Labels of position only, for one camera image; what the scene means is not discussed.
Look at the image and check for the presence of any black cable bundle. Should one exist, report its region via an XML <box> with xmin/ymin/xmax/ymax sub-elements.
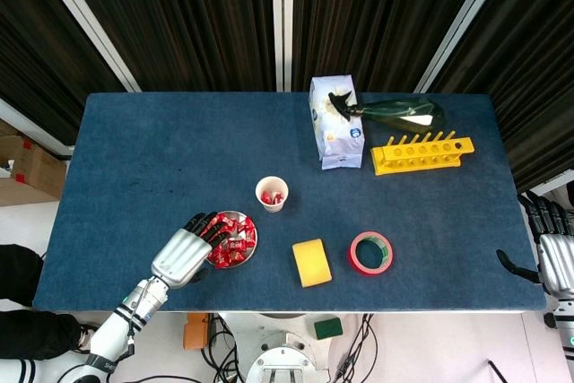
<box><xmin>199</xmin><ymin>314</ymin><xmax>247</xmax><ymax>383</ymax></box>
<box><xmin>330</xmin><ymin>313</ymin><xmax>378</xmax><ymax>383</ymax></box>

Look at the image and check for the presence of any metal dish with candies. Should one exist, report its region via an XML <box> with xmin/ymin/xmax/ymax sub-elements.
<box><xmin>207</xmin><ymin>209</ymin><xmax>260</xmax><ymax>271</ymax></box>

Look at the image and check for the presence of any cardboard box with red tape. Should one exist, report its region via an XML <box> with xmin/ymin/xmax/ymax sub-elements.
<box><xmin>11</xmin><ymin>134</ymin><xmax>68</xmax><ymax>200</ymax></box>

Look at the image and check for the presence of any white frame post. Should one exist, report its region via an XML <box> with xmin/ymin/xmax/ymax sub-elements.
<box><xmin>27</xmin><ymin>0</ymin><xmax>144</xmax><ymax>93</ymax></box>
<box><xmin>414</xmin><ymin>0</ymin><xmax>519</xmax><ymax>93</ymax></box>
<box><xmin>271</xmin><ymin>0</ymin><xmax>295</xmax><ymax>92</ymax></box>

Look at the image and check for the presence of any flat cardboard box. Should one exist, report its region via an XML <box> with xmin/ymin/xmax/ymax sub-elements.
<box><xmin>0</xmin><ymin>176</ymin><xmax>60</xmax><ymax>208</ymax></box>

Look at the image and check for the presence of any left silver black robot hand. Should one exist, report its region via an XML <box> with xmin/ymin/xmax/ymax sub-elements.
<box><xmin>150</xmin><ymin>211</ymin><xmax>228</xmax><ymax>291</ymax></box>

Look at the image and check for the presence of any white blue tissue pack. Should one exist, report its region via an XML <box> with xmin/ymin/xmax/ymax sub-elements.
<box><xmin>308</xmin><ymin>74</ymin><xmax>364</xmax><ymax>171</ymax></box>

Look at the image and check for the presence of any green foam block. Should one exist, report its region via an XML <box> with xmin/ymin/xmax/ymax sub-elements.
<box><xmin>313</xmin><ymin>317</ymin><xmax>344</xmax><ymax>341</ymax></box>

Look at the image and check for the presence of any red tape roll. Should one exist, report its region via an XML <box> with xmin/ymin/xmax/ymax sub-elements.
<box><xmin>349</xmin><ymin>231</ymin><xmax>395</xmax><ymax>275</ymax></box>

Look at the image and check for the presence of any orange box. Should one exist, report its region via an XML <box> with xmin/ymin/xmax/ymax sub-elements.
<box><xmin>182</xmin><ymin>312</ymin><xmax>212</xmax><ymax>352</ymax></box>

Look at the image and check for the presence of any yellow test tube rack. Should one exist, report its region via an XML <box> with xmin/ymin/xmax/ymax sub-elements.
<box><xmin>370</xmin><ymin>130</ymin><xmax>475</xmax><ymax>177</ymax></box>

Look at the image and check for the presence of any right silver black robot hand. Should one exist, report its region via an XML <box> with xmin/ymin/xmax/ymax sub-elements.
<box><xmin>495</xmin><ymin>189</ymin><xmax>574</xmax><ymax>300</ymax></box>

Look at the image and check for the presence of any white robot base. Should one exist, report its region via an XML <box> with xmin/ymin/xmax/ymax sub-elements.
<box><xmin>217</xmin><ymin>310</ymin><xmax>342</xmax><ymax>383</ymax></box>

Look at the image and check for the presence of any white frame rail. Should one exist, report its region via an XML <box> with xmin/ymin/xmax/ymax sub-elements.
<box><xmin>0</xmin><ymin>98</ymin><xmax>75</xmax><ymax>161</ymax></box>
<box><xmin>515</xmin><ymin>167</ymin><xmax>574</xmax><ymax>198</ymax></box>

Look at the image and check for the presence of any person in black trousers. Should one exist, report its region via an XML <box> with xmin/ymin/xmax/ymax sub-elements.
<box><xmin>0</xmin><ymin>243</ymin><xmax>98</xmax><ymax>361</ymax></box>

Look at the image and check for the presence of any black rod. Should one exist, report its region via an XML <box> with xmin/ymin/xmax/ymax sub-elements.
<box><xmin>487</xmin><ymin>359</ymin><xmax>508</xmax><ymax>383</ymax></box>

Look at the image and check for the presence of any white paper cup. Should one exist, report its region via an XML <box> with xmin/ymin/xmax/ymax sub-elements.
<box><xmin>254</xmin><ymin>175</ymin><xmax>291</xmax><ymax>213</ymax></box>

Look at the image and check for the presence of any blue felt table cloth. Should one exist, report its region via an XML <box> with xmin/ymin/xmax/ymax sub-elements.
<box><xmin>31</xmin><ymin>91</ymin><xmax>548</xmax><ymax>314</ymax></box>

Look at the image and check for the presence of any yellow sponge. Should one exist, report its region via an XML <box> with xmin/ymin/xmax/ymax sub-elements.
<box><xmin>291</xmin><ymin>238</ymin><xmax>334</xmax><ymax>289</ymax></box>

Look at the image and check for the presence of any black pleated curtain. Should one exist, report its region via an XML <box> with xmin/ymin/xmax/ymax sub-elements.
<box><xmin>291</xmin><ymin>0</ymin><xmax>494</xmax><ymax>93</ymax></box>
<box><xmin>0</xmin><ymin>0</ymin><xmax>129</xmax><ymax>144</ymax></box>
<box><xmin>428</xmin><ymin>0</ymin><xmax>574</xmax><ymax>194</ymax></box>
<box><xmin>53</xmin><ymin>0</ymin><xmax>275</xmax><ymax>92</ymax></box>

